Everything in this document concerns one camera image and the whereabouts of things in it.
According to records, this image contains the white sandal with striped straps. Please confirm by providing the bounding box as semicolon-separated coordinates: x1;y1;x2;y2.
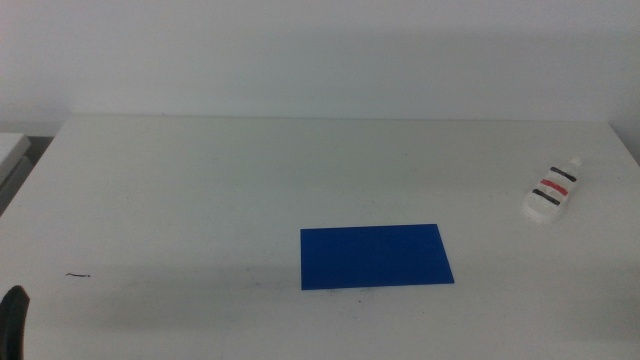
520;156;583;225

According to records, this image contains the blue rectangular mat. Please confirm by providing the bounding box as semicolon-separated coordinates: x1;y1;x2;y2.
299;223;456;292

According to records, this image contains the white side table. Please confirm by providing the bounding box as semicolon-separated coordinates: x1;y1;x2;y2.
0;132;32;214

